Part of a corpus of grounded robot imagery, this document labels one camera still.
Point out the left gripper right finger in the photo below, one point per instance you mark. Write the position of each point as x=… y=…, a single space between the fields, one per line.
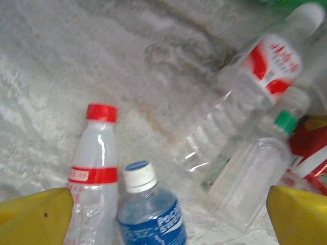
x=301 y=222

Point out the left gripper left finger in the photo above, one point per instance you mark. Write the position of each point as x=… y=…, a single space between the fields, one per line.
x=30 y=222

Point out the clear bottle green cap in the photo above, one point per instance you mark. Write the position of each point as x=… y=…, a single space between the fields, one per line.
x=255 y=178

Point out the red gold label bottle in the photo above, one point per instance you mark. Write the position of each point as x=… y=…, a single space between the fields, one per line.
x=311 y=153

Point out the clear bottle red cap band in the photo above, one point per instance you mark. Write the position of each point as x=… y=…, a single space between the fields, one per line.
x=94 y=176

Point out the clear bottle blue label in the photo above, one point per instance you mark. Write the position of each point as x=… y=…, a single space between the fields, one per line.
x=150 y=217

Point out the clear bottle red white label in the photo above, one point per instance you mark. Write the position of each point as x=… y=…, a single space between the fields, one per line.
x=270 y=66

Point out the green plastic bottle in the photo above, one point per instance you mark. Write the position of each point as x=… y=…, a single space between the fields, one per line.
x=283 y=3

